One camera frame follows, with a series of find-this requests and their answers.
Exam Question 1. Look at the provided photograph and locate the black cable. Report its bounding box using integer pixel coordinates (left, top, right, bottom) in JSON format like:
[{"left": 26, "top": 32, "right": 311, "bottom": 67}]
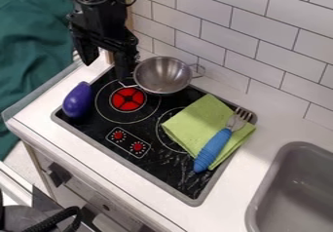
[{"left": 19, "top": 205, "right": 85, "bottom": 232}]

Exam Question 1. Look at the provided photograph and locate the blue-handled silver fork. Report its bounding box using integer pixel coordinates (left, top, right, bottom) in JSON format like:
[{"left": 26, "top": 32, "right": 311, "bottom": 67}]
[{"left": 191, "top": 106, "right": 255, "bottom": 174}]

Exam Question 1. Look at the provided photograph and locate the toy stove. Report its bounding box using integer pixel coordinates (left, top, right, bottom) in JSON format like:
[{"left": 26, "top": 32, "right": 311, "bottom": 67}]
[{"left": 49, "top": 63, "right": 261, "bottom": 208}]

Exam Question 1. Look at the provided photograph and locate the toy sink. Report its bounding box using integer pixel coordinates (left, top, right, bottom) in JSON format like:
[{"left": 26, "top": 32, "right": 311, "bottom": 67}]
[{"left": 242, "top": 140, "right": 333, "bottom": 232}]

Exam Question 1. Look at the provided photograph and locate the green cloth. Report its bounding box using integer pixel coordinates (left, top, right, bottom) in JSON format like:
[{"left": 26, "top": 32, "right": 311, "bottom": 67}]
[{"left": 160, "top": 93, "right": 258, "bottom": 172}]

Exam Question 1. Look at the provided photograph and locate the teal cloth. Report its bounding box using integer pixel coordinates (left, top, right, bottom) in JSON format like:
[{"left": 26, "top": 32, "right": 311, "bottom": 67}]
[{"left": 0, "top": 0, "right": 79, "bottom": 162}]

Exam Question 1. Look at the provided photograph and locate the purple toy eggplant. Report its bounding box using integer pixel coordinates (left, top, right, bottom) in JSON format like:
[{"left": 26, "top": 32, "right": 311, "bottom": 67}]
[{"left": 60, "top": 81, "right": 95, "bottom": 119}]

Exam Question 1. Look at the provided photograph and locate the silver pot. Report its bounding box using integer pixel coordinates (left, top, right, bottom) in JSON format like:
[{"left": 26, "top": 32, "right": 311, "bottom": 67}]
[{"left": 130, "top": 56, "right": 208, "bottom": 96}]

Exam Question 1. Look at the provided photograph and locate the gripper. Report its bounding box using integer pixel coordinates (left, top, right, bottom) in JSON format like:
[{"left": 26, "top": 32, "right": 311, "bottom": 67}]
[{"left": 66, "top": 5, "right": 141, "bottom": 82}]

